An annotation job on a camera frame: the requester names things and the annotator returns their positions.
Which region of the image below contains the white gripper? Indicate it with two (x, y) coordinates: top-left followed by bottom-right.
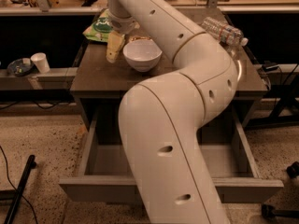
(107, 11), (135, 63)

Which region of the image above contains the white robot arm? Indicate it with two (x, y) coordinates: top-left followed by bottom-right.
(108, 0), (238, 224)

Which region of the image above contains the open grey top drawer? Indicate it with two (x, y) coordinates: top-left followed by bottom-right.
(60, 106), (283, 203)

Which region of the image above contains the green snack bag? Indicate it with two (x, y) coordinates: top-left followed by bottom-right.
(83, 9), (112, 43)

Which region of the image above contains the white bowl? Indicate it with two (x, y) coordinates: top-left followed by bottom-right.
(122, 39), (162, 72)

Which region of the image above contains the white paper cup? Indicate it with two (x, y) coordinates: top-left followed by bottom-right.
(31, 52), (50, 74)

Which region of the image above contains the dark round plate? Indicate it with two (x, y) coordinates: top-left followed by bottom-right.
(7, 58), (34, 77)

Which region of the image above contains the clear plastic water bottle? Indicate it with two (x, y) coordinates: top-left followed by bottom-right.
(201, 17), (249, 47)

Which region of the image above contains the black metal stand leg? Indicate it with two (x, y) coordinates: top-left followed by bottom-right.
(4, 155), (36, 224)

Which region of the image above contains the black chair caster base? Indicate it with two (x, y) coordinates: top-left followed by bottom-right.
(261, 161), (299, 220)

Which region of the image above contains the black floor cable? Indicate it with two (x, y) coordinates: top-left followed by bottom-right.
(0, 145), (39, 224)

